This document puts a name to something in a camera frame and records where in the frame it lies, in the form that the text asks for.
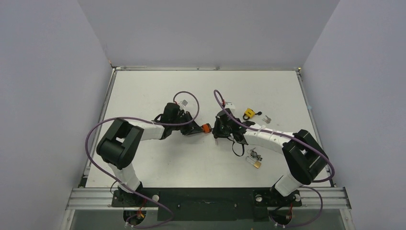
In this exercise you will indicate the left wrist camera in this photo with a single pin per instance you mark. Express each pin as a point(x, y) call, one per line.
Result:
point(183, 103)

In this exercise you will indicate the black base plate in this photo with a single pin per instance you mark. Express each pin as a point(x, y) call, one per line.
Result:
point(267, 202)

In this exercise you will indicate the aluminium frame rail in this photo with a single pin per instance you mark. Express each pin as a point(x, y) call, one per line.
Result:
point(104, 199)

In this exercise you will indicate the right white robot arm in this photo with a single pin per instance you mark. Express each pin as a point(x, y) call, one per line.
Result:
point(304, 156)

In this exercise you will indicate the yellow padlock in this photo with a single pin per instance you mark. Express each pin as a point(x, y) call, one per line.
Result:
point(249, 114)

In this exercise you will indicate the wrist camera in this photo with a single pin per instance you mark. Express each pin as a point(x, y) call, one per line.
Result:
point(230, 106)
point(183, 103)

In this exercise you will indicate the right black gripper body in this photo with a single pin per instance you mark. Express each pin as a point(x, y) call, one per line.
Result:
point(223, 126)

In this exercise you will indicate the brass long-shackle padlock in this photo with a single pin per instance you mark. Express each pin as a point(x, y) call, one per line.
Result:
point(254, 158)

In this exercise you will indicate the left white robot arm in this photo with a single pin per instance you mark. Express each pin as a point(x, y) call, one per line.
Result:
point(119, 144)

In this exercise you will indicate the orange padlock with keys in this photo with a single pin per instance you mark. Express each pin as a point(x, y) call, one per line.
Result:
point(206, 128)

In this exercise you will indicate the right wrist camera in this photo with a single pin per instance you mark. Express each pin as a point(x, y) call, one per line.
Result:
point(230, 106)

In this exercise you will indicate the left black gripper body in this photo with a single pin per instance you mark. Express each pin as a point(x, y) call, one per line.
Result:
point(186, 129)

